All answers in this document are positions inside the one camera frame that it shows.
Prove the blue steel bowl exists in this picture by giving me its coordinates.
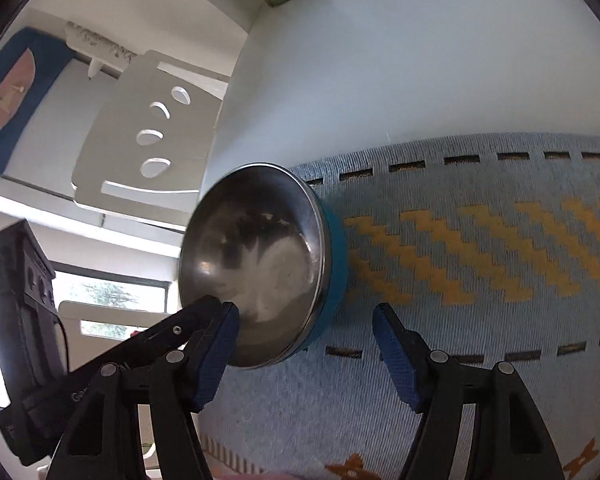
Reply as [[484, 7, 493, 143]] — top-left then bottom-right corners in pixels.
[[178, 162, 350, 370]]

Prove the blue woven table mat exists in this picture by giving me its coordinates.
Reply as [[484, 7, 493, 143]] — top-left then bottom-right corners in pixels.
[[195, 131, 600, 480]]

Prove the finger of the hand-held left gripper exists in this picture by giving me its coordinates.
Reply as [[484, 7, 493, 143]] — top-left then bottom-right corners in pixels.
[[67, 295, 225, 378]]

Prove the blue wall poster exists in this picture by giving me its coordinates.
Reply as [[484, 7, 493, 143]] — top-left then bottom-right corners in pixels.
[[0, 27, 76, 178]]

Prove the white wall hook rack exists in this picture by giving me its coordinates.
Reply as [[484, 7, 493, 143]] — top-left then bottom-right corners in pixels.
[[65, 21, 138, 79]]

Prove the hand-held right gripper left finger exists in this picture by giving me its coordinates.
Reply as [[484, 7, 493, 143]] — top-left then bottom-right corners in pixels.
[[45, 301, 241, 480]]

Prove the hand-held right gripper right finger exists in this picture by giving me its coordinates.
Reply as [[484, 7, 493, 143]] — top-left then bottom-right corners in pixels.
[[372, 303, 566, 480]]

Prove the dark window frame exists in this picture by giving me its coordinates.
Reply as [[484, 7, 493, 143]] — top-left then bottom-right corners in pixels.
[[0, 249, 172, 413]]

